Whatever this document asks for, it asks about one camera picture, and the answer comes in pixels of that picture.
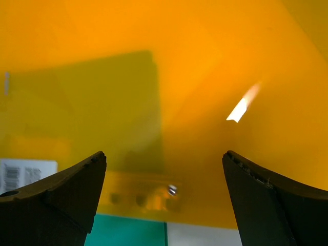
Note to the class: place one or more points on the yellow translucent folder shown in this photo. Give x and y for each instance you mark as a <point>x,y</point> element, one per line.
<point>164,89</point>

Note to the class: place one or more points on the green clip file folder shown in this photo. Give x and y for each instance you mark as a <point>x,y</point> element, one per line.
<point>111,230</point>

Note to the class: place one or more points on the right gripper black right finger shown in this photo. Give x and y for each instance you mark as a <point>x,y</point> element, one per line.
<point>271,209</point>

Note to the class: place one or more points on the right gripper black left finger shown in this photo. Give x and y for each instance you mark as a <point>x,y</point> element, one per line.
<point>56,210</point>

